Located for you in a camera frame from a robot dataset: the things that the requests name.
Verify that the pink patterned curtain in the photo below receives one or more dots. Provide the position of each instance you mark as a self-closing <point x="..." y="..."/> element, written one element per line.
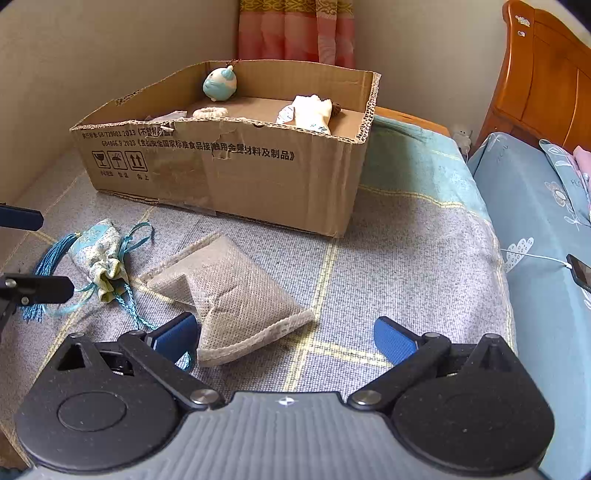
<point x="295" y="32"/>

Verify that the orange wooden headboard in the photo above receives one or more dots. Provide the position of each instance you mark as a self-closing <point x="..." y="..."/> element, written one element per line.
<point x="545" y="83"/>

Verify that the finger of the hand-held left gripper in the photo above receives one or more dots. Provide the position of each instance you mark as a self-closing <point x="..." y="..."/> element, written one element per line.
<point x="41" y="288"/>
<point x="23" y="219"/>

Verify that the pink cloth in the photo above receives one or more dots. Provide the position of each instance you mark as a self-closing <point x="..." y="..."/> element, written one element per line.
<point x="584" y="161"/>

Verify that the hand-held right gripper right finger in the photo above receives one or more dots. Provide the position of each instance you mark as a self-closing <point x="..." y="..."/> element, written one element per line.
<point x="392" y="339"/>

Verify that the white soft packet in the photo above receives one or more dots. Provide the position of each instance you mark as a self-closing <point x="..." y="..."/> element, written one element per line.
<point x="314" y="113"/>

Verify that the black smartphone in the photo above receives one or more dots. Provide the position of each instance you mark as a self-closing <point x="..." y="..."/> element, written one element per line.
<point x="581" y="272"/>

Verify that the brown cardboard box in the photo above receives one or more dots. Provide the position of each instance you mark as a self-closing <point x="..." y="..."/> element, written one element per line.
<point x="258" y="180"/>

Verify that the blue floral bed sheet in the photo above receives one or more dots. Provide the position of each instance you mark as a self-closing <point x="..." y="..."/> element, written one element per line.
<point x="531" y="323"/>

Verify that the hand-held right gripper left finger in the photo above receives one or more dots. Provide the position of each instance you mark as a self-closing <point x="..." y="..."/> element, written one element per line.
<point x="178" y="339"/>

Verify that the wooden platform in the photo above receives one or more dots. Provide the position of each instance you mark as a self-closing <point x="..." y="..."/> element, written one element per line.
<point x="415" y="121"/>

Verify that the white power adapter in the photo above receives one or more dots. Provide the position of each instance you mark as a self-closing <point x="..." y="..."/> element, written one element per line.
<point x="461" y="136"/>

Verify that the blue round plush toy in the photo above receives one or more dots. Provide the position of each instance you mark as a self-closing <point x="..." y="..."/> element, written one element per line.
<point x="219" y="85"/>

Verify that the grey and green patchwork blanket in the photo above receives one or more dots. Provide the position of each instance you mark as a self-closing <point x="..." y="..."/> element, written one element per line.
<point x="392" y="258"/>

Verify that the grey fabric pouch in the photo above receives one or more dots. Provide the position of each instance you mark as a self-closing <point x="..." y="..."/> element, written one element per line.
<point x="240" y="295"/>

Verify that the floral sachet with teal tassel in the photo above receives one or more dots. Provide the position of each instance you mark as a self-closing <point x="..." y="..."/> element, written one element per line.
<point x="94" y="251"/>

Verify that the white paper piece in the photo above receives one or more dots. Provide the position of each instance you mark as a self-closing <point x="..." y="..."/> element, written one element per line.
<point x="166" y="115"/>

